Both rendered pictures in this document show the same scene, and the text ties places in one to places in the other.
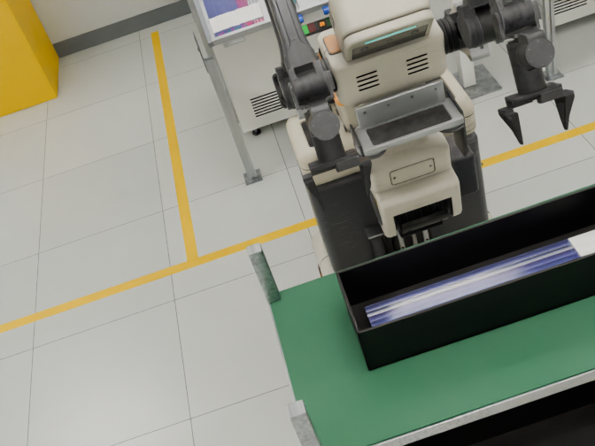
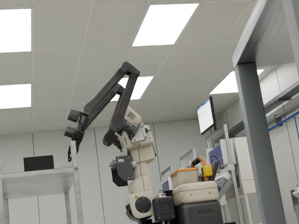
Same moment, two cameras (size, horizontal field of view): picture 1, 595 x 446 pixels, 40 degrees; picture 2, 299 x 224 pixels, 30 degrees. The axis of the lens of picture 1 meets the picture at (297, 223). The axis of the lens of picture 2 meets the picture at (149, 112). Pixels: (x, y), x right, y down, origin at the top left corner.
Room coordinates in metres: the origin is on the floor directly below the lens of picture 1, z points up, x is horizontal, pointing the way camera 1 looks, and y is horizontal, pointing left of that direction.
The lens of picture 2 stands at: (0.97, -3.92, 0.41)
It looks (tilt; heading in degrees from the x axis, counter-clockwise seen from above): 14 degrees up; 76
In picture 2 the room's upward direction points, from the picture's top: 8 degrees counter-clockwise
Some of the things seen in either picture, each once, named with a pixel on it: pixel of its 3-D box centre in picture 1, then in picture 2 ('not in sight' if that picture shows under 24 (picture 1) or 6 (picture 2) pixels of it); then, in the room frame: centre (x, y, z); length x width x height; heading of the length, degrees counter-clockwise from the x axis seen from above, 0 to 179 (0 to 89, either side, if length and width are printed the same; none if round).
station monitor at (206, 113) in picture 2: not in sight; (209, 116); (3.47, 3.00, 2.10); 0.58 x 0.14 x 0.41; 90
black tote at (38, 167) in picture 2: (490, 273); (38, 173); (1.07, -0.32, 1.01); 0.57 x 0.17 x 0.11; 89
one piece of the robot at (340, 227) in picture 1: (390, 172); (187, 222); (1.99, -0.33, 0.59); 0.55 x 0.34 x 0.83; 90
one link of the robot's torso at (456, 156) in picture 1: (432, 191); (149, 212); (1.74, -0.39, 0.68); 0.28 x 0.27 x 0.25; 90
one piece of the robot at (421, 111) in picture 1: (406, 133); (123, 167); (1.61, -0.33, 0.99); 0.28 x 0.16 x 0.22; 90
